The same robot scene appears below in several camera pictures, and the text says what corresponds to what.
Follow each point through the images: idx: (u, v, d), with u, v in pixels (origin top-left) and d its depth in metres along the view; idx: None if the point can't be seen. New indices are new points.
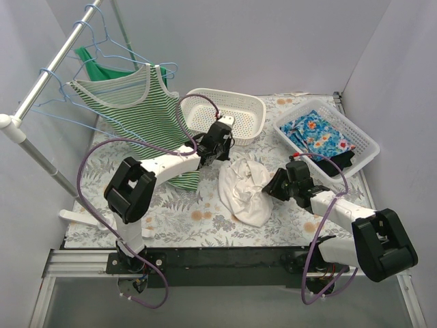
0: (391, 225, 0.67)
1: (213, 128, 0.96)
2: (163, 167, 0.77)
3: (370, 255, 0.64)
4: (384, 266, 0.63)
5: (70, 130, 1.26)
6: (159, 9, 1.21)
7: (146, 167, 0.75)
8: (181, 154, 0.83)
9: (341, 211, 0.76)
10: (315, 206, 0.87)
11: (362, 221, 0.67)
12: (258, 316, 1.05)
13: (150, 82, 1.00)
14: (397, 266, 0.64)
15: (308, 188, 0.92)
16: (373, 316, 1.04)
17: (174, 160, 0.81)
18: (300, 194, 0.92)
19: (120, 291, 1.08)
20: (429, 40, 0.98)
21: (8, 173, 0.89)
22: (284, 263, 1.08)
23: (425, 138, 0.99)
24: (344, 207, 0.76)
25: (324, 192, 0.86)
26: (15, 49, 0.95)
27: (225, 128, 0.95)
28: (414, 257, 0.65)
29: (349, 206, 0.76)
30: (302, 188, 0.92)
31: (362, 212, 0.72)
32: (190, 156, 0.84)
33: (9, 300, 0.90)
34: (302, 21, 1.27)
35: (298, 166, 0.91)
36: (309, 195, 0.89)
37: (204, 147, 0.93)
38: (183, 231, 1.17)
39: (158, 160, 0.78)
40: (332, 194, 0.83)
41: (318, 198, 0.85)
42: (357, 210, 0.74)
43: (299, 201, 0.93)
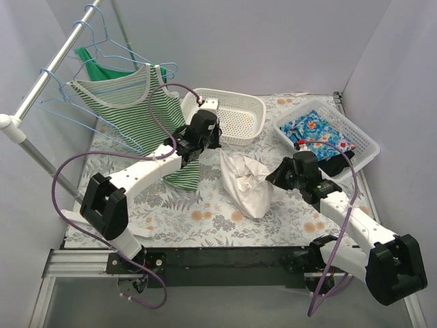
0: (410, 251, 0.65)
1: (195, 119, 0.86)
2: (136, 179, 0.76)
3: (385, 284, 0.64)
4: (395, 293, 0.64)
5: (70, 130, 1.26)
6: (159, 9, 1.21)
7: (117, 183, 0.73)
8: (157, 158, 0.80)
9: (357, 228, 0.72)
10: (323, 207, 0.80)
11: (382, 248, 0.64)
12: (258, 315, 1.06)
13: (150, 82, 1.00)
14: (407, 292, 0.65)
15: (317, 183, 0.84)
16: (372, 316, 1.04)
17: (149, 167, 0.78)
18: (307, 189, 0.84)
19: (120, 291, 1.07)
20: (429, 39, 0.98)
21: (7, 172, 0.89)
22: (284, 263, 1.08)
23: (425, 137, 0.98)
24: (361, 225, 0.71)
25: (336, 194, 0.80)
26: (15, 50, 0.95)
27: (209, 119, 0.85)
28: (425, 281, 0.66)
29: (366, 223, 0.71)
30: (310, 182, 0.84)
31: (380, 234, 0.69)
32: (167, 158, 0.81)
33: (9, 300, 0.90)
34: (302, 21, 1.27)
35: (306, 159, 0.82)
36: (319, 194, 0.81)
37: (187, 143, 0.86)
38: (183, 231, 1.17)
39: (131, 171, 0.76)
40: (345, 199, 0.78)
41: (329, 202, 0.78)
42: (375, 230, 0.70)
43: (306, 197, 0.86)
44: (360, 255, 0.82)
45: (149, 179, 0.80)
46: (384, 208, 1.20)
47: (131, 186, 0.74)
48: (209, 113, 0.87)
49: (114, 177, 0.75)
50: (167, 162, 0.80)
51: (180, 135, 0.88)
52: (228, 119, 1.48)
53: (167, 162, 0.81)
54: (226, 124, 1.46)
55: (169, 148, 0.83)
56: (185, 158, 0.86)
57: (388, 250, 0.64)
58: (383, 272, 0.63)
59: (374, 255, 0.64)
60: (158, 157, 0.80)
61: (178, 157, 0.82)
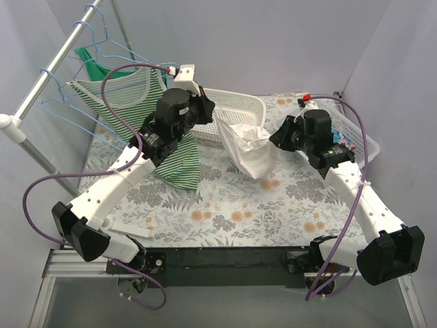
0: (414, 243, 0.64)
1: (162, 106, 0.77)
2: (99, 201, 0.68)
3: (377, 268, 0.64)
4: (384, 277, 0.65)
5: (69, 130, 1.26)
6: (159, 9, 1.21)
7: (77, 212, 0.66)
8: (119, 170, 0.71)
9: (364, 211, 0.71)
10: (330, 175, 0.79)
11: (385, 239, 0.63)
12: (258, 316, 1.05)
13: (150, 82, 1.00)
14: (395, 275, 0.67)
15: (327, 149, 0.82)
16: (372, 316, 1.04)
17: (113, 184, 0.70)
18: (315, 152, 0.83)
19: (120, 291, 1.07)
20: (429, 40, 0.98)
21: (7, 173, 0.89)
22: (284, 263, 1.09)
23: (425, 138, 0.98)
24: (369, 207, 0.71)
25: (347, 164, 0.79)
26: (15, 50, 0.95)
27: (178, 103, 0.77)
28: (414, 268, 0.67)
29: (374, 208, 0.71)
30: (319, 145, 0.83)
31: (387, 223, 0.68)
32: (132, 165, 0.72)
33: (9, 300, 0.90)
34: (302, 21, 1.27)
35: (319, 119, 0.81)
36: (328, 158, 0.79)
37: (156, 137, 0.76)
38: (183, 231, 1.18)
39: (92, 193, 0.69)
40: (356, 173, 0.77)
41: (339, 174, 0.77)
42: (382, 216, 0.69)
43: (312, 161, 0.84)
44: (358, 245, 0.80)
45: (120, 189, 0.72)
46: None
47: (94, 212, 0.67)
48: (178, 96, 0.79)
49: (75, 203, 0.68)
50: (133, 170, 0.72)
51: (149, 128, 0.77)
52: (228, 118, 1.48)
53: (134, 171, 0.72)
54: None
55: (135, 151, 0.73)
56: (158, 154, 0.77)
57: (391, 240, 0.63)
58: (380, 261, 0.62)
59: (376, 242, 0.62)
60: (121, 168, 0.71)
61: (145, 160, 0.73)
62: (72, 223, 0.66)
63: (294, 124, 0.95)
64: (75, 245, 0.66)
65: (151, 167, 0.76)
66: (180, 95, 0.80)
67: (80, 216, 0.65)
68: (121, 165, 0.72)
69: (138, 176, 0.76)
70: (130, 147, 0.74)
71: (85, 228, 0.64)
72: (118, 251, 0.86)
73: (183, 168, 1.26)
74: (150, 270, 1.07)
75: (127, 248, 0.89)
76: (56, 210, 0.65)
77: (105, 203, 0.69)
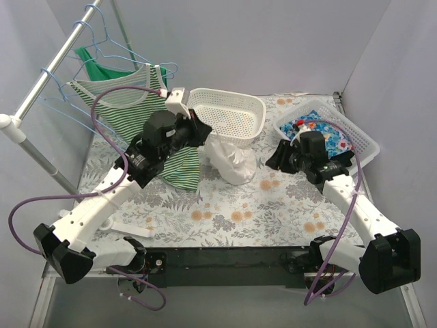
0: (410, 245, 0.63)
1: (147, 127, 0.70)
2: (82, 225, 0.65)
3: (379, 274, 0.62)
4: (386, 285, 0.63)
5: (70, 130, 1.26)
6: (159, 9, 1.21)
7: (59, 235, 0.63)
8: (104, 192, 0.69)
9: (359, 216, 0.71)
10: (328, 190, 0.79)
11: (381, 240, 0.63)
12: (257, 316, 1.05)
13: (150, 82, 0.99)
14: (398, 283, 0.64)
15: (322, 164, 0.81)
16: (372, 316, 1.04)
17: (97, 206, 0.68)
18: (312, 169, 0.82)
19: (119, 291, 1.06)
20: (429, 40, 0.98)
21: (8, 173, 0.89)
22: (284, 263, 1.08)
23: (425, 138, 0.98)
24: (364, 213, 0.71)
25: (342, 177, 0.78)
26: (15, 50, 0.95)
27: (165, 126, 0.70)
28: (417, 276, 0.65)
29: (369, 212, 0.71)
30: (315, 162, 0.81)
31: (383, 227, 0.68)
32: (117, 186, 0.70)
33: (9, 300, 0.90)
34: (302, 21, 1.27)
35: (313, 137, 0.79)
36: (324, 175, 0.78)
37: (142, 158, 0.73)
38: (183, 231, 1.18)
39: (75, 216, 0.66)
40: (350, 184, 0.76)
41: (334, 185, 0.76)
42: (377, 221, 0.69)
43: (309, 177, 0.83)
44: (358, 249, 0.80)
45: (105, 210, 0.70)
46: (385, 207, 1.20)
47: (77, 235, 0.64)
48: (166, 118, 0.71)
49: (57, 226, 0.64)
50: (118, 191, 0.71)
51: (135, 148, 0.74)
52: (229, 118, 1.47)
53: (118, 193, 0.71)
54: (227, 124, 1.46)
55: (121, 172, 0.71)
56: (143, 175, 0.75)
57: (388, 242, 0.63)
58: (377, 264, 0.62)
59: (373, 245, 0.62)
60: (105, 190, 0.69)
61: (130, 183, 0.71)
62: (54, 246, 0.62)
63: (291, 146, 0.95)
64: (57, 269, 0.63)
65: (138, 187, 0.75)
66: (168, 117, 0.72)
67: (63, 240, 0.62)
68: (104, 186, 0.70)
69: (123, 197, 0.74)
70: (115, 167, 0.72)
71: (66, 251, 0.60)
72: (113, 259, 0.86)
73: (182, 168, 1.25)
74: (150, 270, 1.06)
75: (122, 254, 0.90)
76: (35, 234, 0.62)
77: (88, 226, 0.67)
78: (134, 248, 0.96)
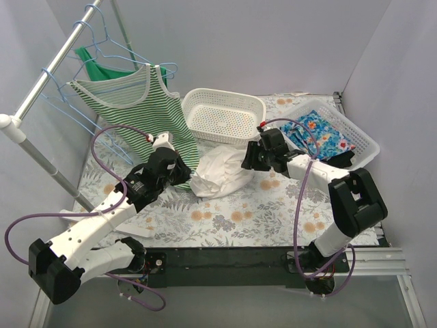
0: (364, 182, 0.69)
1: (153, 159, 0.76)
2: (80, 242, 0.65)
3: (346, 214, 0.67)
4: (358, 223, 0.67)
5: (70, 130, 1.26)
6: (159, 9, 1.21)
7: (57, 250, 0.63)
8: (104, 212, 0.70)
9: (318, 174, 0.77)
10: (291, 171, 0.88)
11: (337, 182, 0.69)
12: (257, 316, 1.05)
13: (150, 82, 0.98)
14: (370, 221, 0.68)
15: (283, 154, 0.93)
16: (373, 316, 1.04)
17: (96, 224, 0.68)
18: (276, 159, 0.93)
19: (120, 291, 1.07)
20: (429, 39, 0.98)
21: (8, 172, 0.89)
22: (284, 263, 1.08)
23: (425, 138, 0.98)
24: (321, 170, 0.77)
25: (300, 156, 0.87)
26: (15, 50, 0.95)
27: (167, 159, 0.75)
28: (384, 210, 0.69)
29: (324, 167, 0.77)
30: (278, 154, 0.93)
31: (336, 173, 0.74)
32: (116, 208, 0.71)
33: (8, 300, 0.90)
34: (302, 21, 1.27)
35: (272, 133, 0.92)
36: (285, 160, 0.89)
37: (142, 184, 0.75)
38: (183, 231, 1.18)
39: (73, 234, 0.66)
40: (307, 158, 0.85)
41: (294, 162, 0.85)
42: (332, 171, 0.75)
43: (276, 167, 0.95)
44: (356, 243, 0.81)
45: (102, 231, 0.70)
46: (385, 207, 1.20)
47: (74, 252, 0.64)
48: (168, 153, 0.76)
49: (54, 242, 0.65)
50: (117, 214, 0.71)
51: (135, 176, 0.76)
52: (229, 118, 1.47)
53: (117, 214, 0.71)
54: (226, 124, 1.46)
55: (120, 195, 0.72)
56: (141, 201, 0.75)
57: (345, 184, 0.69)
58: (341, 203, 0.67)
59: (332, 188, 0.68)
60: (105, 210, 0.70)
61: (129, 205, 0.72)
62: (48, 261, 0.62)
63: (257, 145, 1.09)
64: (46, 286, 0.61)
65: (134, 211, 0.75)
66: (171, 153, 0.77)
67: (59, 255, 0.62)
68: (104, 207, 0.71)
69: (121, 219, 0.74)
70: (115, 190, 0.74)
71: (64, 266, 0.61)
72: (106, 267, 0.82)
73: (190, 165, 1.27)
74: (150, 270, 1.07)
75: (117, 261, 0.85)
76: (32, 247, 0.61)
77: (85, 243, 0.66)
78: (131, 250, 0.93)
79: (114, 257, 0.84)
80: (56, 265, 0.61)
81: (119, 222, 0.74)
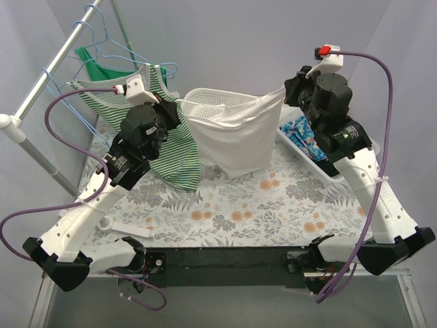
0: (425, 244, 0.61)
1: (126, 127, 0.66)
2: (69, 236, 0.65)
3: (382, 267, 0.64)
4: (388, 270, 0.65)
5: (70, 130, 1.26)
6: (159, 9, 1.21)
7: (48, 249, 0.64)
8: (87, 201, 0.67)
9: (379, 212, 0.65)
10: (344, 167, 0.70)
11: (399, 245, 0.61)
12: (258, 316, 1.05)
13: (150, 83, 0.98)
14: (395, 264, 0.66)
15: (340, 128, 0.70)
16: (373, 317, 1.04)
17: (81, 215, 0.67)
18: (325, 131, 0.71)
19: (119, 291, 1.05)
20: (429, 41, 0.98)
21: (8, 172, 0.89)
22: (284, 263, 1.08)
23: (425, 138, 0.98)
24: (386, 209, 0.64)
25: (363, 154, 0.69)
26: (15, 50, 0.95)
27: (143, 125, 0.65)
28: None
29: (392, 205, 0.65)
30: (331, 124, 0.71)
31: (403, 225, 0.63)
32: (100, 193, 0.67)
33: (8, 300, 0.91)
34: (301, 22, 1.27)
35: (338, 92, 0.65)
36: (343, 145, 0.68)
37: (124, 160, 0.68)
38: (183, 231, 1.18)
39: (61, 228, 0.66)
40: (373, 165, 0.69)
41: (354, 164, 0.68)
42: (399, 218, 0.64)
43: (321, 143, 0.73)
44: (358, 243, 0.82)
45: (93, 219, 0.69)
46: None
47: (65, 249, 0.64)
48: (143, 116, 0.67)
49: (45, 239, 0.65)
50: (102, 201, 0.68)
51: (117, 150, 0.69)
52: None
53: (102, 199, 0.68)
54: None
55: (102, 177, 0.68)
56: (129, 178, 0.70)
57: (405, 248, 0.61)
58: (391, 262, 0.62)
59: (391, 250, 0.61)
60: (88, 198, 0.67)
61: (113, 188, 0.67)
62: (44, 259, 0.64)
63: (306, 80, 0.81)
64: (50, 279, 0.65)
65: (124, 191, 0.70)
66: (145, 113, 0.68)
67: (50, 253, 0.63)
68: (88, 194, 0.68)
69: (110, 203, 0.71)
70: (97, 173, 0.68)
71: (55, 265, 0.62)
72: (112, 262, 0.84)
73: (188, 165, 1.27)
74: (150, 270, 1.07)
75: (119, 259, 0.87)
76: (25, 248, 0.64)
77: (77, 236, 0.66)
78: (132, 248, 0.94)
79: (119, 253, 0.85)
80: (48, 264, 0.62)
81: (110, 204, 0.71)
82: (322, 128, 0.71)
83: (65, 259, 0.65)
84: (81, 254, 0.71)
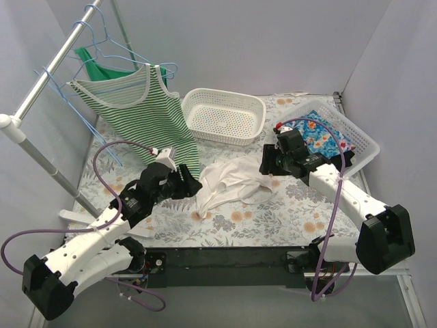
0: (399, 219, 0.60)
1: (145, 175, 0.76)
2: (75, 257, 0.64)
3: (375, 255, 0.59)
4: (384, 261, 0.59)
5: (70, 130, 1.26)
6: (159, 9, 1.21)
7: (52, 266, 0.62)
8: (99, 228, 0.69)
9: (348, 201, 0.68)
10: (318, 186, 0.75)
11: (371, 219, 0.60)
12: (257, 316, 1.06)
13: (150, 83, 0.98)
14: (395, 260, 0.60)
15: (304, 156, 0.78)
16: (373, 316, 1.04)
17: (91, 240, 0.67)
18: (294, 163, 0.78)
19: (120, 291, 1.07)
20: (429, 40, 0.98)
21: (9, 173, 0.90)
22: (284, 263, 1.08)
23: (425, 138, 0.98)
24: (351, 197, 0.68)
25: (325, 167, 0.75)
26: (15, 50, 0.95)
27: (158, 176, 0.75)
28: (412, 248, 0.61)
29: (357, 195, 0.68)
30: (297, 157, 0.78)
31: (373, 207, 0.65)
32: (111, 225, 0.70)
33: (8, 300, 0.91)
34: (301, 22, 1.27)
35: (289, 134, 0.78)
36: (308, 167, 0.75)
37: (136, 201, 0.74)
38: (183, 231, 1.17)
39: (69, 249, 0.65)
40: (334, 171, 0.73)
41: (319, 175, 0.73)
42: (366, 202, 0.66)
43: (293, 172, 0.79)
44: None
45: (96, 249, 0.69)
46: None
47: (69, 268, 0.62)
48: (158, 169, 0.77)
49: (50, 257, 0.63)
50: (110, 233, 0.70)
51: (129, 193, 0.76)
52: (228, 118, 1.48)
53: (112, 231, 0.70)
54: (226, 124, 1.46)
55: (115, 211, 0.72)
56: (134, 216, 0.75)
57: (379, 221, 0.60)
58: (375, 242, 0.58)
59: (365, 227, 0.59)
60: (100, 226, 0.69)
61: (123, 222, 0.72)
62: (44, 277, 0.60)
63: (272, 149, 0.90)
64: (39, 303, 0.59)
65: (128, 227, 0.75)
66: (161, 168, 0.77)
67: (54, 270, 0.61)
68: (100, 223, 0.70)
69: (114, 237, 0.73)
70: (110, 206, 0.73)
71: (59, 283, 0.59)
72: (105, 273, 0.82)
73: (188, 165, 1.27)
74: (150, 270, 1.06)
75: (113, 266, 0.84)
76: (26, 265, 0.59)
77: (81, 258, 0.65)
78: (128, 253, 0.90)
79: (110, 263, 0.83)
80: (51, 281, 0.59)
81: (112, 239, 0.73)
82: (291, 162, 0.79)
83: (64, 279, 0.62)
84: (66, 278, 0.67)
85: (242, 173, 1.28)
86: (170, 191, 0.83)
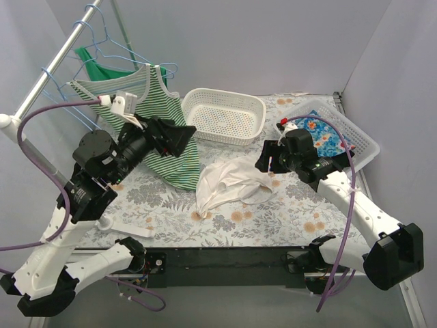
0: (413, 239, 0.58)
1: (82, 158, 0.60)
2: (37, 276, 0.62)
3: (383, 271, 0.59)
4: (393, 279, 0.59)
5: (70, 130, 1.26)
6: (159, 9, 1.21)
7: (20, 286, 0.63)
8: (50, 240, 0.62)
9: (360, 216, 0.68)
10: (326, 192, 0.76)
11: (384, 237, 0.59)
12: (257, 316, 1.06)
13: (150, 82, 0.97)
14: (404, 277, 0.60)
15: (313, 161, 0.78)
16: (372, 316, 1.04)
17: (46, 255, 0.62)
18: (303, 168, 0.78)
19: (120, 291, 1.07)
20: (429, 40, 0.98)
21: (9, 173, 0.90)
22: (284, 263, 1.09)
23: (424, 138, 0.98)
24: (364, 212, 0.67)
25: (336, 174, 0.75)
26: (15, 50, 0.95)
27: (95, 155, 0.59)
28: (421, 265, 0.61)
29: (367, 208, 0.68)
30: (305, 160, 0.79)
31: (384, 223, 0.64)
32: (63, 232, 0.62)
33: (8, 300, 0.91)
34: (301, 22, 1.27)
35: (300, 135, 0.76)
36: (318, 173, 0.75)
37: (83, 192, 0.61)
38: (183, 231, 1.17)
39: (31, 268, 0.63)
40: (346, 181, 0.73)
41: (330, 184, 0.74)
42: (378, 218, 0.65)
43: (302, 176, 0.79)
44: (360, 247, 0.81)
45: (62, 257, 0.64)
46: (384, 207, 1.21)
47: (35, 288, 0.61)
48: (96, 145, 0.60)
49: (18, 277, 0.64)
50: (65, 239, 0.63)
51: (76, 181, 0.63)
52: (228, 118, 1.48)
53: (65, 237, 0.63)
54: (227, 124, 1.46)
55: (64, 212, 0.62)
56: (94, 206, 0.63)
57: (390, 239, 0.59)
58: (386, 262, 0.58)
59: (377, 245, 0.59)
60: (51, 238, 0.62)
61: (74, 225, 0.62)
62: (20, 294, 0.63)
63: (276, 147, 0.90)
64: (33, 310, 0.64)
65: (89, 221, 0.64)
66: (100, 142, 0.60)
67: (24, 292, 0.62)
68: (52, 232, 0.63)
69: (78, 236, 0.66)
70: (59, 207, 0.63)
71: (30, 305, 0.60)
72: (104, 272, 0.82)
73: (188, 165, 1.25)
74: (150, 270, 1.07)
75: (113, 266, 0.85)
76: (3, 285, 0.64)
77: (47, 274, 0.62)
78: (129, 252, 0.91)
79: (111, 261, 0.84)
80: (22, 304, 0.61)
81: (80, 234, 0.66)
82: (299, 165, 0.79)
83: (39, 295, 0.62)
84: (67, 276, 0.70)
85: (242, 173, 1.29)
86: (141, 156, 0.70)
